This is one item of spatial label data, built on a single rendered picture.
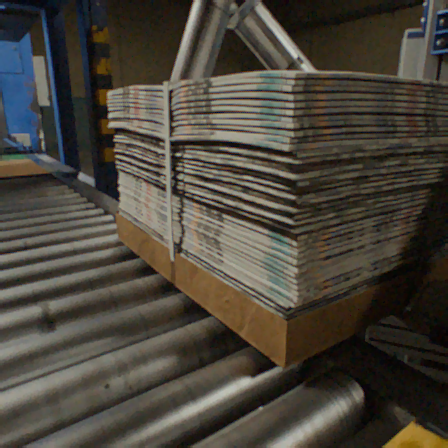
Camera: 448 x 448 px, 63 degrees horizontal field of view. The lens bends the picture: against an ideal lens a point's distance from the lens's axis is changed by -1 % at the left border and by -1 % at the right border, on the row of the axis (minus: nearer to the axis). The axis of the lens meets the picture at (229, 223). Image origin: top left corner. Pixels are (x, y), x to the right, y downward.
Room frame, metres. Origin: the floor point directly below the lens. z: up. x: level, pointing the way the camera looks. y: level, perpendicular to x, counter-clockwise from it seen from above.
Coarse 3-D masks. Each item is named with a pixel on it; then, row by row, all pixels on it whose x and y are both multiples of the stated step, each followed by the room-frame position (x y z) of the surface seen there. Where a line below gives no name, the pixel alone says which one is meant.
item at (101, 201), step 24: (96, 192) 0.95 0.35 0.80; (312, 360) 0.28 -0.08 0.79; (336, 360) 0.27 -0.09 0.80; (360, 360) 0.27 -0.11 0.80; (384, 360) 0.27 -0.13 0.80; (360, 384) 0.24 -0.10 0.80; (384, 384) 0.24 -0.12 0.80; (408, 384) 0.24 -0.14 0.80; (432, 384) 0.24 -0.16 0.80; (384, 408) 0.23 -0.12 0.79; (408, 408) 0.21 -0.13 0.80; (432, 408) 0.21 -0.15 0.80; (360, 432) 0.24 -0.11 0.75; (384, 432) 0.22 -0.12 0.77
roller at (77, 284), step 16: (80, 272) 0.45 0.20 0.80; (96, 272) 0.45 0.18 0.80; (112, 272) 0.46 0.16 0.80; (128, 272) 0.46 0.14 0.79; (144, 272) 0.47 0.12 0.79; (16, 288) 0.40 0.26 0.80; (32, 288) 0.40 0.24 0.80; (48, 288) 0.41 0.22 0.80; (64, 288) 0.42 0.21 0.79; (80, 288) 0.42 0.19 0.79; (96, 288) 0.43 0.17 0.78; (0, 304) 0.38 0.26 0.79; (16, 304) 0.38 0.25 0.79; (32, 304) 0.39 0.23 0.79
